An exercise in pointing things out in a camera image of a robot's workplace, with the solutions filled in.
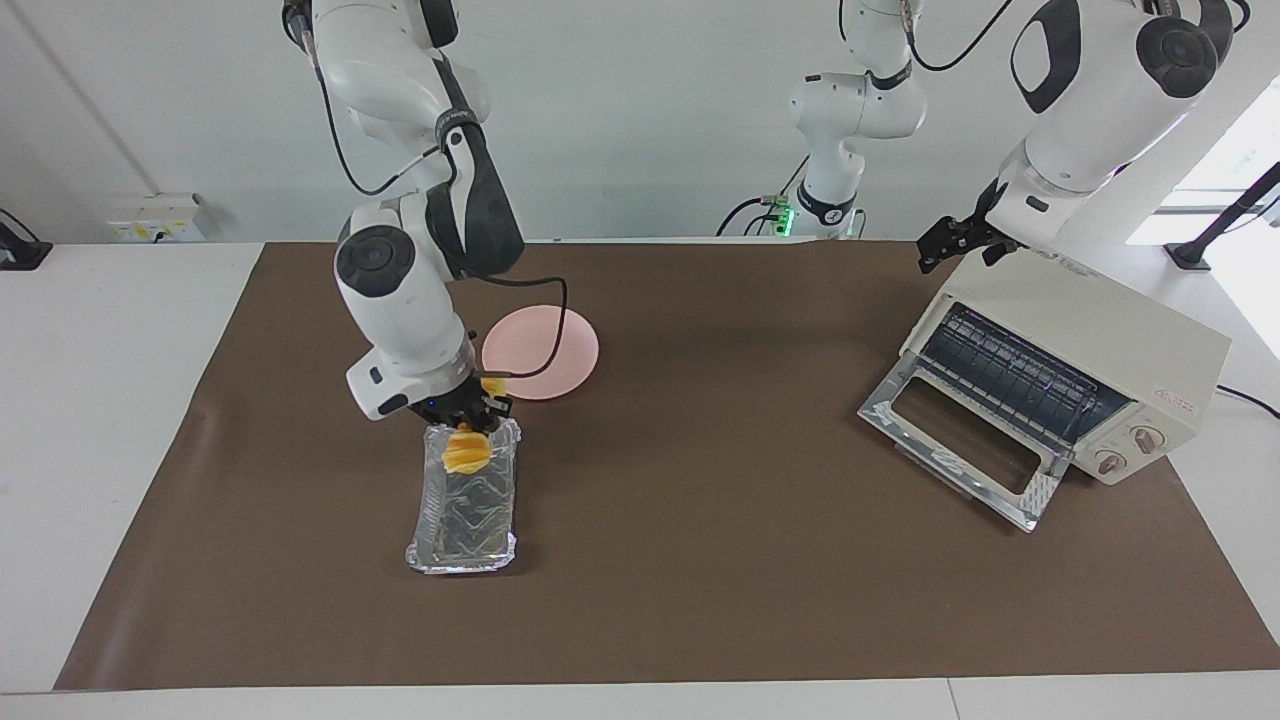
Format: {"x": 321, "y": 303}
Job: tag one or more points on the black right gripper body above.
{"x": 440, "y": 405}

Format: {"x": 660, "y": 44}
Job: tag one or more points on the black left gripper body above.
{"x": 985, "y": 240}

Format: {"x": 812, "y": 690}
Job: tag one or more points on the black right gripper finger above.
{"x": 500, "y": 408}
{"x": 475, "y": 425}

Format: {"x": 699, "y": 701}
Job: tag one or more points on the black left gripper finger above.
{"x": 945, "y": 235}
{"x": 932, "y": 260}

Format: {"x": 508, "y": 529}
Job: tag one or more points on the sliced orange yellow bread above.
{"x": 465, "y": 455}

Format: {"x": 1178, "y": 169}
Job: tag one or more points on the aluminium foil tray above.
{"x": 465, "y": 520}

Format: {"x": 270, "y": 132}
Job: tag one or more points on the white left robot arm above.
{"x": 1090, "y": 100}

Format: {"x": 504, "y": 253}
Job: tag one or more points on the cream white toaster oven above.
{"x": 1100, "y": 330}

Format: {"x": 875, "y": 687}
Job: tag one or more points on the beige oven knob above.
{"x": 1110, "y": 462}
{"x": 1147, "y": 440}

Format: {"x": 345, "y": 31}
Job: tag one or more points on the pink round plate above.
{"x": 545, "y": 345}

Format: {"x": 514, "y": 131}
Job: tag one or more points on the bright window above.
{"x": 1225, "y": 150}

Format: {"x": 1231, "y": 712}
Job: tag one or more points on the brown table mat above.
{"x": 700, "y": 580}

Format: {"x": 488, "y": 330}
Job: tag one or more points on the black camera stand pole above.
{"x": 1190, "y": 252}

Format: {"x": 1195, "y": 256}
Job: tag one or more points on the glass oven door metal frame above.
{"x": 1035, "y": 500}

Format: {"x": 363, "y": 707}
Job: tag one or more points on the white wall socket box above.
{"x": 160, "y": 218}

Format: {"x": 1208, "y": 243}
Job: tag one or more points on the black table clamp mount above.
{"x": 20, "y": 250}

